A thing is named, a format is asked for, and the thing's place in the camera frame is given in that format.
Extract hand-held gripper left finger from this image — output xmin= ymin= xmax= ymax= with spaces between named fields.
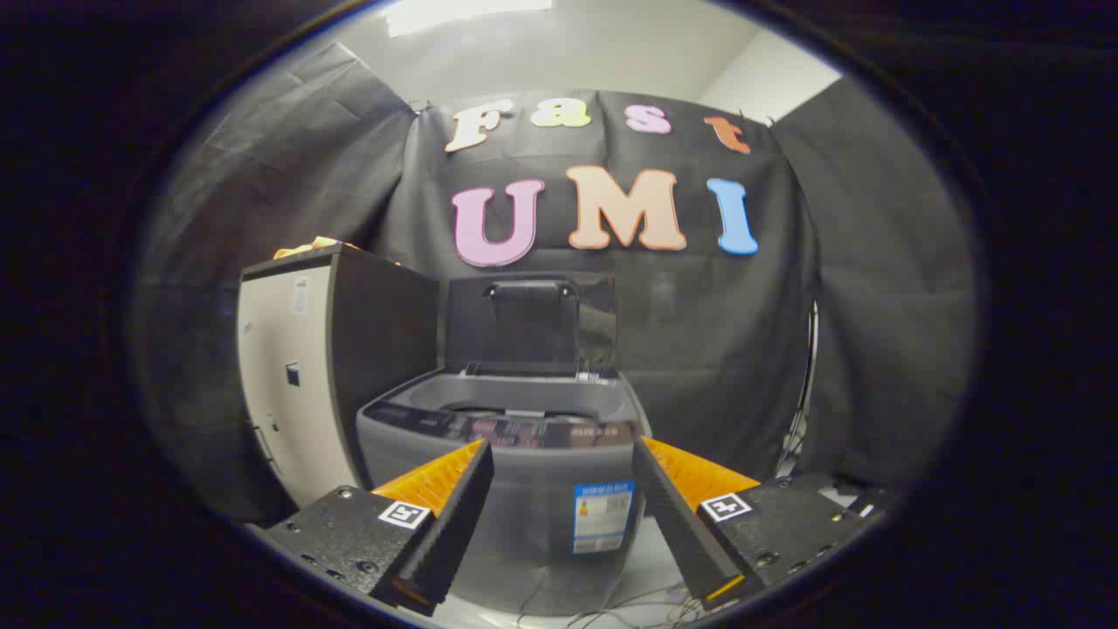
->
xmin=262 ymin=439 xmax=495 ymax=618

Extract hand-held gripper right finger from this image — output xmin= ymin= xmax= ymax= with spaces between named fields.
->
xmin=631 ymin=435 xmax=892 ymax=612

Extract grey washing machine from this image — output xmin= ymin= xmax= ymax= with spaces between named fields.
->
xmin=356 ymin=367 xmax=652 ymax=618

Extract yellow shirt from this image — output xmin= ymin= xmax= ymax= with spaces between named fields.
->
xmin=273 ymin=236 xmax=403 ymax=265

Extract black box on floor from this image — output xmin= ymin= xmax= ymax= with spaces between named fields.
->
xmin=799 ymin=472 xmax=896 ymax=516

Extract grey cabinet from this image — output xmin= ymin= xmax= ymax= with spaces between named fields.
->
xmin=236 ymin=245 xmax=440 ymax=509

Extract metal stand pole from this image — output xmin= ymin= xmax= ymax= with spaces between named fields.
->
xmin=777 ymin=301 xmax=822 ymax=477

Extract black backdrop cloth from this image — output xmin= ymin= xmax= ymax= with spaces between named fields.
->
xmin=131 ymin=39 xmax=979 ymax=525

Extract thin floor cables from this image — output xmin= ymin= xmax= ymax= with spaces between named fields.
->
xmin=515 ymin=581 xmax=704 ymax=628

